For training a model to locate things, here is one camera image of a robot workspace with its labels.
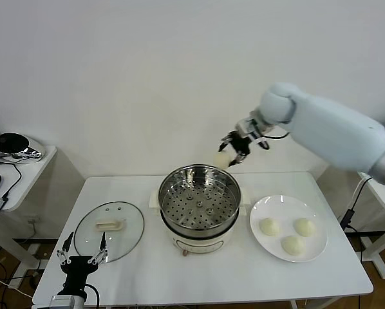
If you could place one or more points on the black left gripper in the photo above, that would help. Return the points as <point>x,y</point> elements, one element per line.
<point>76,270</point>

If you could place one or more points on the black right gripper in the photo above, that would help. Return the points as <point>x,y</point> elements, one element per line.
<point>242,145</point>

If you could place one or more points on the glass pot lid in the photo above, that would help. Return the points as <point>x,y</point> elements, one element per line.
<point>92,238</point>

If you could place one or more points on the white steamed baozi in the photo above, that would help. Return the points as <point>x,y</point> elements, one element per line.
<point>221,160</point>
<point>293,246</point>
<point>269,227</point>
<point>305,227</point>

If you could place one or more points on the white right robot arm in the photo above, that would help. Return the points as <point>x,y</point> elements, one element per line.
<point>324,128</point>

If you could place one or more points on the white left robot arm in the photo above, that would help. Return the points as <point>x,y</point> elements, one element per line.
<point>80,304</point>

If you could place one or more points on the perforated steel steamer basket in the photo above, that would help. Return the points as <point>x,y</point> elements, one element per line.
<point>179,206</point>

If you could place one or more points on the white side table with devices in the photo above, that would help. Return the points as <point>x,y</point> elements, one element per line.
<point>34,174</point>

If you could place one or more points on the white round plate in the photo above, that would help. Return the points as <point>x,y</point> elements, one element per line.
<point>310,206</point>

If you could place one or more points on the cream electric cooker pot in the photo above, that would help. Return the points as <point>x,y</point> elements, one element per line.
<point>199,241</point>

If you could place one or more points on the chrome and black device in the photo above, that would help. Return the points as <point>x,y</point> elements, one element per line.
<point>9,145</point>

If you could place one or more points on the white side table with laptop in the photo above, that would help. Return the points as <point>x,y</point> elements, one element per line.
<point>382,199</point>

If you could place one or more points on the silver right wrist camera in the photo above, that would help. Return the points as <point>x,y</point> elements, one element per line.
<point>248,127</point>

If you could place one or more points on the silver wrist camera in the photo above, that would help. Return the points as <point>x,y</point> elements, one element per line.
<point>248,127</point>
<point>62,302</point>

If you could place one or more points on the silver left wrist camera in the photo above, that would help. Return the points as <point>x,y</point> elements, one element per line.
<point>62,302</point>

